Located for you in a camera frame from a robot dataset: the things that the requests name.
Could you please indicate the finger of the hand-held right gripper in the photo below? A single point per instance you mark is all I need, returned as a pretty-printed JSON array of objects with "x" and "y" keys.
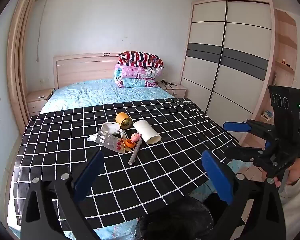
[
  {"x": 233, "y": 126},
  {"x": 242, "y": 153}
]

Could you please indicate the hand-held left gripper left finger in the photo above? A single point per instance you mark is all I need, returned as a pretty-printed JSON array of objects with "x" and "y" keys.
[{"x": 90, "y": 172}]

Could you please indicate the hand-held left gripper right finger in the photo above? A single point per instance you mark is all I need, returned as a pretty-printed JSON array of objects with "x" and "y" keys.
[{"x": 217, "y": 177}]

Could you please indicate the white tissue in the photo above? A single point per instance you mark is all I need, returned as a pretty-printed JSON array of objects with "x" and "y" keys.
[{"x": 93, "y": 137}]

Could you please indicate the orange bottle cap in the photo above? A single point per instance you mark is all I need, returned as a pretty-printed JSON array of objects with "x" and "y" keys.
[{"x": 129, "y": 143}]

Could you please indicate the pink pig toy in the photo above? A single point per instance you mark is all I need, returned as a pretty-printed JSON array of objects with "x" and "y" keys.
[{"x": 135, "y": 137}]

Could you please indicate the white paper cup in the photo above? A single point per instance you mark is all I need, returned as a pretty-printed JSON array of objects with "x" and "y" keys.
[{"x": 146, "y": 131}]

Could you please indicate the person's right forearm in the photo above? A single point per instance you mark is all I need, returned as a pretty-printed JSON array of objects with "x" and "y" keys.
[{"x": 297, "y": 205}]

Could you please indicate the person's right hand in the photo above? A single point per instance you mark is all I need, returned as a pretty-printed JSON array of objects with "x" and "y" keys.
[{"x": 296, "y": 172}]

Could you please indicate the small items on shelf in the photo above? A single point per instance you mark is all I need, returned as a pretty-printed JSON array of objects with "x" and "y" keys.
[{"x": 267, "y": 115}]

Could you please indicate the silver blister pack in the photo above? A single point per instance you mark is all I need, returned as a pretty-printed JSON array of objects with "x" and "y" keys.
[{"x": 107, "y": 141}]

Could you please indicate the red pill blister pack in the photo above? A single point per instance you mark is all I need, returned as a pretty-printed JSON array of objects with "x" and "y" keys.
[{"x": 121, "y": 146}]

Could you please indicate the white plastic box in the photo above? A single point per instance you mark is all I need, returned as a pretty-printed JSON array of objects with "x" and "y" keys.
[{"x": 110, "y": 128}]

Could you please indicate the long grey wrapper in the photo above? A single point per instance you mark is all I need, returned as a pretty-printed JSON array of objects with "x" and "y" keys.
[{"x": 135, "y": 153}]

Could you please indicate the black white grid cloth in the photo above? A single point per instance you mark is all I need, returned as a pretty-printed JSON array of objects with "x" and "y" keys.
[{"x": 165, "y": 160}]

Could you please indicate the yellow tape roll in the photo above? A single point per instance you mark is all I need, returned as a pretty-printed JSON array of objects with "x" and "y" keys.
[{"x": 123, "y": 120}]

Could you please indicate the white sliding door wardrobe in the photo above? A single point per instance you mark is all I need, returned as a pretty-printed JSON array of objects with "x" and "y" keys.
[{"x": 227, "y": 62}]

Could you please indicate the wooden nightstand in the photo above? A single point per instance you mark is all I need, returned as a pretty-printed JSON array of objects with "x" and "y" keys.
[
  {"x": 180, "y": 90},
  {"x": 37, "y": 102}
]

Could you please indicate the wooden corner shelf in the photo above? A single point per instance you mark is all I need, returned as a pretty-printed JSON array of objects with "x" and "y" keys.
[{"x": 285, "y": 55}]

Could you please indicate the blue folded blanket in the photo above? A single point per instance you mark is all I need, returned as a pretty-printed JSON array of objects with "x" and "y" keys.
[{"x": 135, "y": 82}]

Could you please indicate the wooden headboard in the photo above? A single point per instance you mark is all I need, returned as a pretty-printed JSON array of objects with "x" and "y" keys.
[{"x": 85, "y": 67}]

